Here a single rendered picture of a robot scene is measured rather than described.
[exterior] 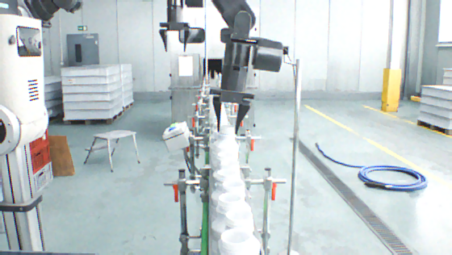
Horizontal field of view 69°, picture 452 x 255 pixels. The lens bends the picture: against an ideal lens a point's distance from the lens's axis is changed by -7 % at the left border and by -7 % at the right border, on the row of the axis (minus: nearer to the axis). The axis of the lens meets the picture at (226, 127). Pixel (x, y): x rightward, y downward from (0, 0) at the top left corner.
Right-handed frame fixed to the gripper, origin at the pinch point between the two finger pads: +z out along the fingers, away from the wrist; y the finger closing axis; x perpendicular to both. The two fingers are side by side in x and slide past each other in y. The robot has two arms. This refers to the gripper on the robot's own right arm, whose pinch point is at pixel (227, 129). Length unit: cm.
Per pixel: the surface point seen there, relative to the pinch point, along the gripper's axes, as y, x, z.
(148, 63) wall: -193, 1021, 29
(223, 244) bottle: -1.8, -42.2, 5.1
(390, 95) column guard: 456, 754, 20
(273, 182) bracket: 12.7, 0.0, 11.8
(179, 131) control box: -13.5, 41.8, 11.4
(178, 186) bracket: -9.8, -1.1, 14.7
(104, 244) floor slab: -69, 154, 130
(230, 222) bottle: -0.7, -36.6, 5.0
